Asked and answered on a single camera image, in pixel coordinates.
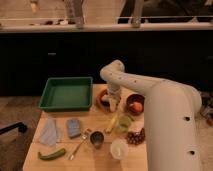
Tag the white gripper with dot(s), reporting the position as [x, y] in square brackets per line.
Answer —
[113, 97]

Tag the green plastic cup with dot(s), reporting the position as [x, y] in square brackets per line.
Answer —
[123, 124]

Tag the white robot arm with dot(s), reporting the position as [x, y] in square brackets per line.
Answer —
[169, 117]

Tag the orange bowl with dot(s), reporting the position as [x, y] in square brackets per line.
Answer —
[99, 101]

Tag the dark red bowl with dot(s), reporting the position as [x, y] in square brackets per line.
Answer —
[134, 98]

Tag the orange fruit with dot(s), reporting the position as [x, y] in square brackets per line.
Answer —
[136, 107]

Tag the yellow banana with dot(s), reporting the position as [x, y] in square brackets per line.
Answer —
[111, 124]

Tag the metal measuring cup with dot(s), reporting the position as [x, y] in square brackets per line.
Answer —
[96, 138]

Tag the green plastic tray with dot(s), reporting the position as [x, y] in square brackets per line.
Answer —
[63, 94]

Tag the bunch of red grapes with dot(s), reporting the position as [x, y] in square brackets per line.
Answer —
[135, 138]

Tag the blue sponge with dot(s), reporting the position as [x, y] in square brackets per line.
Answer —
[73, 127]

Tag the metal spoon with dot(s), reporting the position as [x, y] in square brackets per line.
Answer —
[72, 155]

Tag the translucent white cup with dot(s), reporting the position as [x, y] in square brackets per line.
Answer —
[119, 149]

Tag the light blue cloth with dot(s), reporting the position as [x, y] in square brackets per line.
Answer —
[50, 134]

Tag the green cucumber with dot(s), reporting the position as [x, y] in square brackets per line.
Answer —
[52, 156]

